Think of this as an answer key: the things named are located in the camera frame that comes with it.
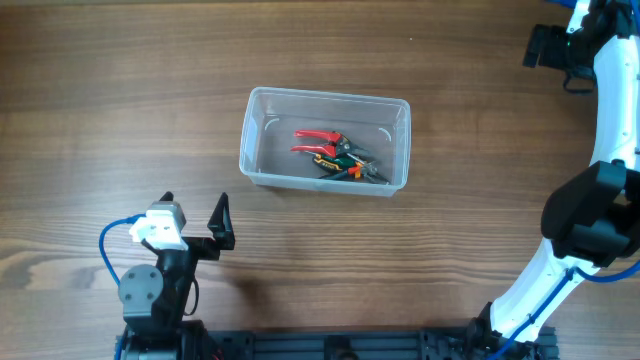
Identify black aluminium base frame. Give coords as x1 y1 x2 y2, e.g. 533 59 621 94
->
209 327 560 360

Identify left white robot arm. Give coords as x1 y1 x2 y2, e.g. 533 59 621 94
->
114 192 235 359

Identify black red screwdriver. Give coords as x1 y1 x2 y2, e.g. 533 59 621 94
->
321 166 361 180

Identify orange black pliers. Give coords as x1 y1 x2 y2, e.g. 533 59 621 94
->
312 154 390 185

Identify green screwdriver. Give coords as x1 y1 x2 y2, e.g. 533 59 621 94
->
318 155 357 173

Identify red handled pruning shears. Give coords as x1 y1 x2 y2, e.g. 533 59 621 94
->
291 129 372 158

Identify clear plastic container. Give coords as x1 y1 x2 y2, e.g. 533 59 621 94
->
239 87 411 197

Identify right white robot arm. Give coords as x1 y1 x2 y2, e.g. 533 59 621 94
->
464 0 639 359

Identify silver socket wrench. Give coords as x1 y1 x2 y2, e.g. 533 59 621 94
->
348 153 377 174

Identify left blue cable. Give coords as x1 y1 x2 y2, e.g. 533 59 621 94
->
97 213 147 360

